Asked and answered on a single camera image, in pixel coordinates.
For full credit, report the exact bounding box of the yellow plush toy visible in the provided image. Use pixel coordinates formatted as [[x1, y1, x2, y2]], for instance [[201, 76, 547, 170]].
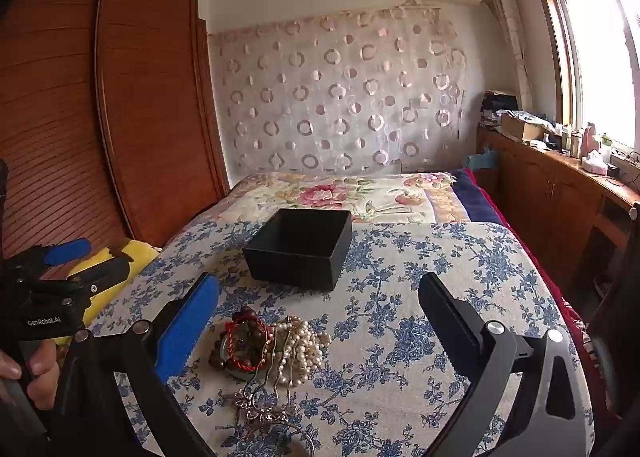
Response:
[[55, 237, 162, 349]]

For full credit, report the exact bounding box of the low wooden cabinet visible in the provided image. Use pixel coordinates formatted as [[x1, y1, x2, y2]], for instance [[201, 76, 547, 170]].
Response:
[[475, 126, 640, 318]]

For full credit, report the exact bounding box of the window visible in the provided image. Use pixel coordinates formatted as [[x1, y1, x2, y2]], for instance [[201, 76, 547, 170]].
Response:
[[522, 0, 640, 154]]

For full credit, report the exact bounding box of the wooden wardrobe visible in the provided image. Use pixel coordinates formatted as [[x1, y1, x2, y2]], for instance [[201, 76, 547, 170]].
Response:
[[0, 0, 232, 283]]

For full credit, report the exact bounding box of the person's left hand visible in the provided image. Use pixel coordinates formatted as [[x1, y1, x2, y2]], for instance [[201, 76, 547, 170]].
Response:
[[0, 339, 60, 384]]

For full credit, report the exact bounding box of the white wrapped pipe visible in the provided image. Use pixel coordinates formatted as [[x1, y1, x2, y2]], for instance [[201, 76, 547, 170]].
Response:
[[480, 0, 532, 109]]

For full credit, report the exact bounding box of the white pearl necklace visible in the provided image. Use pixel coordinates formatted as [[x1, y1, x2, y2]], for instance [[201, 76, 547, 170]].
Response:
[[272, 314, 333, 386]]

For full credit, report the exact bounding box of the pink bottle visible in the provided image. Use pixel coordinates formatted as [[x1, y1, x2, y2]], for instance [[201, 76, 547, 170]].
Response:
[[581, 122, 599, 158]]

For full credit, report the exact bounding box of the white tissue box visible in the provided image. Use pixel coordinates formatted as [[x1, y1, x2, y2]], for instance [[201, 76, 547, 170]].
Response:
[[580, 150, 609, 176]]

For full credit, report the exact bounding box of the black square box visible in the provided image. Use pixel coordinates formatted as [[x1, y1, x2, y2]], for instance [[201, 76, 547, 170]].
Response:
[[243, 208, 353, 292]]

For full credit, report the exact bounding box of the brown wooden bead bracelet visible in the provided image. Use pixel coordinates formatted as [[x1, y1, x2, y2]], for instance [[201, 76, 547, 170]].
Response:
[[209, 307, 273, 379]]

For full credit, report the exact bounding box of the pile of dark clothes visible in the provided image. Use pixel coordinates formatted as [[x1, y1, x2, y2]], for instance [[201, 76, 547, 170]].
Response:
[[480, 91, 521, 130]]

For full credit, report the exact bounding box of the red cord bracelet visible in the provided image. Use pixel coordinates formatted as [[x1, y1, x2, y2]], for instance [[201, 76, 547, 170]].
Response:
[[222, 313, 277, 374]]

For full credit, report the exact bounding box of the circle patterned sheer curtain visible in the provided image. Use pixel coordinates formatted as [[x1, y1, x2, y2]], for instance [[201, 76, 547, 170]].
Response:
[[206, 4, 472, 179]]

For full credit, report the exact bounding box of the metal floral hairpin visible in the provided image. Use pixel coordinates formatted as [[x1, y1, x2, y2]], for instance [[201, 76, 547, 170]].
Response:
[[234, 337, 302, 434]]

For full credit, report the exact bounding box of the pink floral bedspread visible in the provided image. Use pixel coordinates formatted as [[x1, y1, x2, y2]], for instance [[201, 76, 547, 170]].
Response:
[[165, 170, 476, 249]]

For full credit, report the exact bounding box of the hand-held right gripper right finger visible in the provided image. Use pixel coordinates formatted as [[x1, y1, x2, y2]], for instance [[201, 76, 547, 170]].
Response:
[[417, 273, 596, 457]]

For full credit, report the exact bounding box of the cardboard box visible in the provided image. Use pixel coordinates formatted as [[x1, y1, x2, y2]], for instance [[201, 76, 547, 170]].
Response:
[[500, 112, 552, 144]]

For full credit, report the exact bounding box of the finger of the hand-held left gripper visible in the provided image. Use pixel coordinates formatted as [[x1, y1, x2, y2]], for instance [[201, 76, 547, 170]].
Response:
[[10, 238, 91, 273], [67, 247, 136, 299]]

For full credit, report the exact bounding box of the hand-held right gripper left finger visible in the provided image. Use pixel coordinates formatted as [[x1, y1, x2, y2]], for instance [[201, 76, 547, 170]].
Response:
[[45, 272, 221, 457]]

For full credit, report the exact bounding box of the light blue tissue pack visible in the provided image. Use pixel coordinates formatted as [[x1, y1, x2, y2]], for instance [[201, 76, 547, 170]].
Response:
[[467, 147, 501, 171]]

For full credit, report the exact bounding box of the blue floral cloth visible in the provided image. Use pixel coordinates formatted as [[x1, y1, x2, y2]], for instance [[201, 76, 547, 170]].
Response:
[[87, 220, 596, 457]]

